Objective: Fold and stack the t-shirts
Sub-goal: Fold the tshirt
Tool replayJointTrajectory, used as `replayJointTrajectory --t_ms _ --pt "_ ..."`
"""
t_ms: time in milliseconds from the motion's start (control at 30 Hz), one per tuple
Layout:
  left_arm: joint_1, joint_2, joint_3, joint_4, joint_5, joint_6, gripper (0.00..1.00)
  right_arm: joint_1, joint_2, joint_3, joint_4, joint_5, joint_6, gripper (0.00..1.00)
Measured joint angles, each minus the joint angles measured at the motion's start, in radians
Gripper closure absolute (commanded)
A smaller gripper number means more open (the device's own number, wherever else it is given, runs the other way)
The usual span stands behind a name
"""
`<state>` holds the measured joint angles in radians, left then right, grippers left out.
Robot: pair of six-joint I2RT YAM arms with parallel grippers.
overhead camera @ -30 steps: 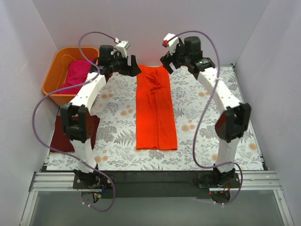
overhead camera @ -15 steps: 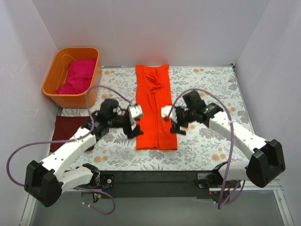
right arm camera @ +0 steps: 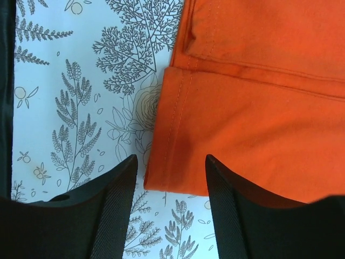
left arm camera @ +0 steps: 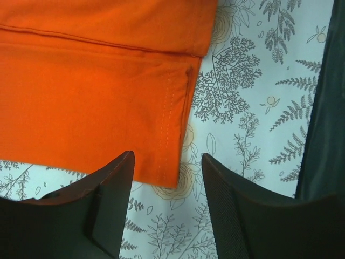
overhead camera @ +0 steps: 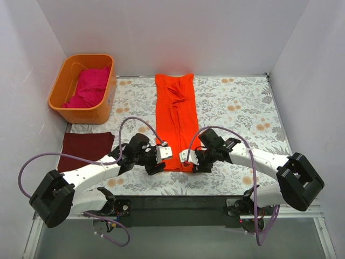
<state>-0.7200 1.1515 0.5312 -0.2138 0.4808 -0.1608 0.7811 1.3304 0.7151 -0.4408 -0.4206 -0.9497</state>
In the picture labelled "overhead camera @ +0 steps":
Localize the orange t shirt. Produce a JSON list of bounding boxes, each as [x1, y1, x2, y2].
[[155, 74, 199, 173]]

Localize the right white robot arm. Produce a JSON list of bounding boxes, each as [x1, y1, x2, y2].
[[183, 128, 325, 215]]

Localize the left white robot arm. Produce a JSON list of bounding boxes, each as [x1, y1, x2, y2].
[[29, 133, 173, 228]]

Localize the folded dark red t shirt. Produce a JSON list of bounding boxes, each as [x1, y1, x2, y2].
[[57, 132, 115, 173]]

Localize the floral table mat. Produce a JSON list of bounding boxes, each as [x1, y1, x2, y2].
[[69, 76, 292, 195]]

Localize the pink t shirt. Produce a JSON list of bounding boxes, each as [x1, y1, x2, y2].
[[62, 67, 111, 108]]

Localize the orange plastic basket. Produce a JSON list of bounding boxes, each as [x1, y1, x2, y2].
[[48, 53, 116, 124]]

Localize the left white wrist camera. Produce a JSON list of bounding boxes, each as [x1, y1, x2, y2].
[[156, 145, 173, 163]]

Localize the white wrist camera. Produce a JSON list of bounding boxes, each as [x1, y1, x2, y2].
[[179, 149, 199, 165], [156, 145, 173, 163]]

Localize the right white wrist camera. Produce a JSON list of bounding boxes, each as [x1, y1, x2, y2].
[[179, 149, 199, 165]]

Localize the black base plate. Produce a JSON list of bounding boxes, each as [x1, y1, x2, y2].
[[105, 195, 254, 232]]

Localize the aluminium frame rail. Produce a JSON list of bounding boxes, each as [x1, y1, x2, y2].
[[24, 203, 336, 258]]

